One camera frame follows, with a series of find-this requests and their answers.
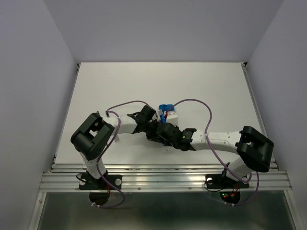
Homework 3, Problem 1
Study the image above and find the blue satin napkin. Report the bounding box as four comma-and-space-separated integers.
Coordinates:
158, 103, 178, 147

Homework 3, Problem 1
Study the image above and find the silver fork black handle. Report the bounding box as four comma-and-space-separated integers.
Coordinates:
106, 111, 119, 142

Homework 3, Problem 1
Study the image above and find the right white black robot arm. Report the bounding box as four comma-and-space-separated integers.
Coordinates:
156, 123, 274, 187

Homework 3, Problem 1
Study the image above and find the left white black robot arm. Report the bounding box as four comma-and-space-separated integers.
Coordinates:
71, 105, 164, 189

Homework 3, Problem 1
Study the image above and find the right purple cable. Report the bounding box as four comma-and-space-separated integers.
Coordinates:
165, 98, 260, 207

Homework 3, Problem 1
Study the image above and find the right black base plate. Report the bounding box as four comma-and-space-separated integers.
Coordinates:
205, 174, 249, 190

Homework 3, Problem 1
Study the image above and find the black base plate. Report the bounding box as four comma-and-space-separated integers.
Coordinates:
76, 173, 122, 190
205, 174, 249, 190

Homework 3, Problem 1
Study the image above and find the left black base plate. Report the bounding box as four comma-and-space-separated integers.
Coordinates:
76, 173, 122, 190

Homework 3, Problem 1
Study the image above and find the aluminium frame rail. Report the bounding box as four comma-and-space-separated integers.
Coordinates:
30, 62, 299, 230

